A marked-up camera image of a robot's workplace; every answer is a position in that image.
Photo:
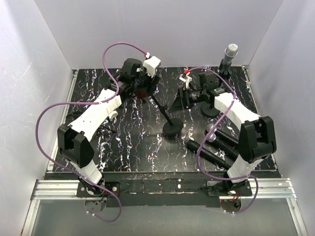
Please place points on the brown wooden metronome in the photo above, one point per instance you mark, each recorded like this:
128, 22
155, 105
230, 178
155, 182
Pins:
139, 94

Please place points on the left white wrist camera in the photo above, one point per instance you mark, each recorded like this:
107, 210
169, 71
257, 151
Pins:
150, 64

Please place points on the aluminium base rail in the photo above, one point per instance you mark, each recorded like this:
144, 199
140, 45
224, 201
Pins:
160, 187

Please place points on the tall black tripod stand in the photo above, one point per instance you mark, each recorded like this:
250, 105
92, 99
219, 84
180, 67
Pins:
73, 115

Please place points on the round base microphone stand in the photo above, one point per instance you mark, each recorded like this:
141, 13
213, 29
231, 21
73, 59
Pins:
173, 126

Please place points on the black glitter microphone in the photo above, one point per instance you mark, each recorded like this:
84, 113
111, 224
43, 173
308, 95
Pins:
231, 152

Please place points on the black microphone iridescent head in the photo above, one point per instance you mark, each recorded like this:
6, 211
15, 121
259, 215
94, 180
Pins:
221, 135

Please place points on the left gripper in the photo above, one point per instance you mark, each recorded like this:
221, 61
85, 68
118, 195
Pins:
152, 82

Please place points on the matte black microphone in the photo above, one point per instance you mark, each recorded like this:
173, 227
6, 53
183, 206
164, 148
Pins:
207, 155

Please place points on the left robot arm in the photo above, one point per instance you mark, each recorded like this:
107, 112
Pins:
135, 78

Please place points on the small black tripod stand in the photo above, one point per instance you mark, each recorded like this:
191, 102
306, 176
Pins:
103, 128

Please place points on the silver glitter microphone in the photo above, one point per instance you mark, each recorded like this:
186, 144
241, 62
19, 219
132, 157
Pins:
225, 65

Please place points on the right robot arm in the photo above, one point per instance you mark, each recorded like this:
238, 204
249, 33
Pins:
256, 140

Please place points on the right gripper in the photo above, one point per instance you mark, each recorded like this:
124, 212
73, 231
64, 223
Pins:
178, 105

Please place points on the right round base stand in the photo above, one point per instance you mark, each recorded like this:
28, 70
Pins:
208, 110

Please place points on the white and blue block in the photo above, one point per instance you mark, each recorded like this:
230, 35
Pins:
112, 116

